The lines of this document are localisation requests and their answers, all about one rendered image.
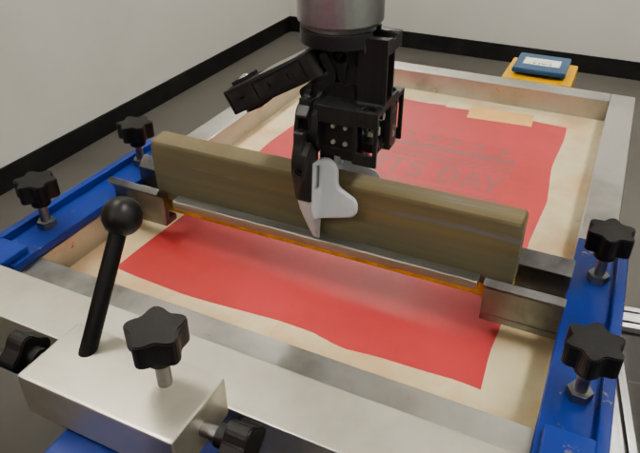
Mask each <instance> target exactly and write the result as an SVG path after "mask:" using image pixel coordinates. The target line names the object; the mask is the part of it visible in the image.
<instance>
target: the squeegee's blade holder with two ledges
mask: <svg viewBox="0 0 640 453"><path fill-rule="evenodd" d="M172 205H173V208H175V209H179V210H183V211H186V212H189V213H193V214H197V215H200V216H204V217H208V218H211V219H214V220H218V221H221V222H225V223H229V224H233V225H236V226H240V227H245V228H249V229H253V230H256V231H260V232H264V233H267V234H270V235H274V236H278V237H281V238H285V239H289V240H292V241H295V242H299V243H302V244H306V245H310V246H316V247H320V248H323V249H326V250H330V251H334V252H337V253H341V254H345V255H348V256H351V257H355V258H359V259H362V260H366V261H370V262H373V263H377V264H380V265H383V266H390V267H393V268H397V269H401V270H405V271H407V272H411V273H415V274H418V275H422V276H426V277H429V278H432V279H436V280H439V281H443V282H447V283H451V284H454V285H458V286H463V287H467V288H471V289H476V288H477V286H478V284H479V279H480V274H478V273H474V272H470V271H466V270H464V269H460V268H456V267H452V266H445V265H442V264H438V263H435V262H431V261H427V260H423V259H420V258H416V257H412V256H409V255H405V254H401V253H398V252H394V251H390V250H386V249H383V248H379V247H376V246H369V245H365V244H361V243H357V242H354V241H351V240H347V239H343V238H339V237H335V236H332V235H329V234H325V233H321V235H320V237H319V238H317V237H314V236H312V234H311V232H310V230H309V229H306V228H302V227H299V226H292V225H288V224H285V223H281V222H277V221H273V220H270V219H266V218H263V217H259V216H255V215H251V214H248V213H244V212H241V211H237V210H233V209H229V208H225V207H220V206H216V205H212V204H208V203H204V202H200V201H197V200H193V199H190V198H186V197H182V196H177V197H176V198H175V199H174V200H172Z"/></svg>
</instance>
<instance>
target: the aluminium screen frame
mask: <svg viewBox="0 0 640 453"><path fill-rule="evenodd" d="M308 83H309V82H308ZM306 84H307V83H306ZM306 84H303V85H301V86H299V87H297V88H295V89H291V90H289V91H287V92H285V93H282V94H280V95H278V96H276V97H274V98H272V99H271V100H270V101H269V102H267V103H266V104H265V105H264V106H263V107H261V108H257V109H255V110H253V111H250V112H247V111H246V110H245V111H242V112H240V113H238V114H236V115H235V114H234V112H233V110H232V108H231V107H229V108H227V109H225V110H224V111H222V112H221V113H219V114H218V115H216V116H215V117H213V118H212V119H210V120H209V121H208V122H207V123H205V124H204V125H202V126H201V127H199V128H197V129H196V130H194V131H193V132H191V133H190V134H188V135H187V136H189V137H194V138H198V139H203V140H207V141H212V142H216V143H220V144H225V145H229V146H232V145H233V144H235V143H236V142H237V141H239V140H240V139H241V138H243V137H244V136H245V135H247V134H248V133H249V132H251V131H252V130H253V129H254V128H256V127H257V126H259V125H260V124H261V123H263V122H264V121H265V120H267V119H268V118H269V117H271V116H272V115H273V114H274V113H275V112H276V111H278V110H279V109H280V108H282V107H283V106H285V105H286V104H287V103H289V102H290V101H291V100H293V99H294V98H295V97H297V96H298V95H299V94H300V89H301V88H302V87H303V86H305V85H306ZM393 85H394V86H395V87H400V88H406V89H417V90H423V91H428V92H434V93H440V94H446V95H451V96H457V97H463V98H469V99H474V100H480V101H486V102H492V103H497V104H503V105H509V106H515V107H520V108H531V109H537V110H543V111H548V112H554V113H560V114H566V115H571V116H577V117H583V118H589V119H594V120H600V121H604V125H603V128H602V133H601V137H600V141H599V146H598V149H597V154H596V158H595V163H594V167H593V171H592V175H591V179H590V187H589V192H588V196H587V201H586V204H585V208H584V213H583V217H582V222H581V226H580V230H579V234H578V238H577V240H578V239H579V238H583V239H587V238H586V236H587V233H588V229H589V225H590V220H592V219H597V220H602V221H606V220H608V219H610V218H614V219H616V220H618V221H619V218H620V210H621V204H622V196H623V189H624V182H625V175H626V167H627V161H628V153H629V146H630V133H631V125H632V118H633V111H634V104H635V97H629V96H623V95H617V94H610V93H605V92H598V91H591V90H585V89H574V88H567V87H560V86H555V85H548V84H542V83H535V82H530V81H523V80H516V79H510V78H504V77H498V76H491V75H485V74H479V73H472V72H466V71H460V70H453V69H441V68H436V67H429V66H422V65H416V64H410V63H404V62H397V61H395V62H394V77H393ZM108 234H109V232H108V231H106V230H105V228H104V226H103V224H102V222H101V214H100V215H99V216H97V217H96V218H95V219H93V220H92V221H90V222H89V223H87V224H86V225H85V226H83V227H81V228H80V229H78V230H77V231H76V232H74V233H73V234H71V236H69V237H68V238H67V239H65V240H64V241H62V242H61V243H59V244H58V245H57V246H55V247H53V248H52V249H50V250H49V251H48V252H46V253H45V254H43V255H42V256H40V257H39V258H38V259H36V260H35V261H33V262H32V263H30V264H29V265H28V266H26V267H24V268H23V269H21V270H20V271H19V272H22V273H24V274H27V275H30V276H32V277H34V278H37V279H40V280H43V281H45V282H48V283H51V284H54V285H56V286H61V287H63V288H65V289H68V290H71V291H73V292H76V293H79V294H82V295H84V296H87V297H90V298H92V294H93V291H94V287H95V284H96V280H97V277H94V276H91V275H89V274H87V273H84V272H81V271H78V270H75V269H72V268H70V267H71V266H72V265H74V264H75V263H76V262H78V261H79V260H80V259H82V258H83V257H84V256H86V255H87V254H88V253H90V252H91V251H92V250H94V249H95V248H96V247H98V246H99V245H101V244H102V243H103V242H105V241H106V240H107V238H108ZM110 305H113V306H115V307H118V308H121V309H124V310H126V311H128V312H131V313H134V314H136V315H139V316H142V315H143V314H144V313H145V312H146V311H147V310H149V309H150V308H151V307H153V306H161V307H163V308H164V309H166V310H167V311H168V312H170V313H178V314H183V315H185V316H186V317H187V319H188V326H189V332H190V334H191V335H194V336H196V337H199V338H202V339H205V340H207V341H210V342H213V343H215V344H218V345H222V346H224V347H227V348H230V349H233V350H235V351H238V352H241V353H244V354H246V355H249V356H251V357H254V358H256V359H259V360H262V361H265V362H267V363H270V364H275V365H277V366H280V367H283V368H285V369H287V370H290V371H293V372H295V373H298V374H301V375H304V376H306V377H309V378H312V379H314V380H316V381H319V382H322V383H325V384H329V385H332V386H335V387H337V388H340V389H343V390H346V391H348V392H350V393H353V394H356V395H358V396H361V397H364V398H366V399H369V400H372V401H375V402H377V403H380V404H384V405H386V406H389V407H392V408H395V409H397V410H400V411H403V412H406V413H408V414H411V415H413V416H416V417H418V418H421V419H424V420H427V421H429V422H432V423H437V424H439V425H442V426H444V427H446V428H449V429H452V430H455V431H457V432H460V433H463V434H466V435H468V436H471V437H473V438H476V439H478V440H481V441H484V442H487V443H491V444H494V445H497V446H499V447H502V448H505V449H507V450H509V451H512V452H515V453H530V448H531V443H532V439H533V434H534V430H535V428H534V429H532V428H530V427H527V426H524V425H521V424H519V423H514V422H511V421H509V420H506V419H503V418H500V417H497V416H494V415H491V414H489V413H487V412H484V411H481V410H478V409H475V408H472V407H469V406H466V405H464V404H460V403H457V402H454V401H451V400H448V399H445V398H442V397H440V396H437V395H434V394H431V393H429V392H426V391H423V390H420V389H418V388H415V387H412V386H409V385H406V384H401V383H398V382H396V381H394V380H391V379H388V378H385V377H382V376H379V375H376V374H374V373H371V372H368V371H366V370H363V369H360V368H357V367H354V366H352V365H349V364H344V363H341V362H338V361H335V360H333V359H331V358H328V357H325V356H322V355H319V354H316V353H313V352H310V351H308V350H306V349H303V348H300V347H297V346H294V345H289V344H287V343H284V342H281V341H278V340H275V339H273V338H270V337H267V336H265V335H262V334H259V333H256V332H253V331H250V330H247V329H245V328H243V327H240V326H237V325H232V324H229V323H226V322H223V321H221V320H218V319H215V318H212V317H210V316H207V315H204V314H201V313H199V312H196V311H193V310H190V309H187V308H184V307H182V306H179V305H175V304H172V303H169V302H166V301H163V300H160V299H157V298H154V297H152V296H150V295H147V294H144V293H141V292H138V291H135V290H132V289H130V288H127V287H124V286H120V285H117V284H114V287H113V291H112V294H111V298H110Z"/></svg>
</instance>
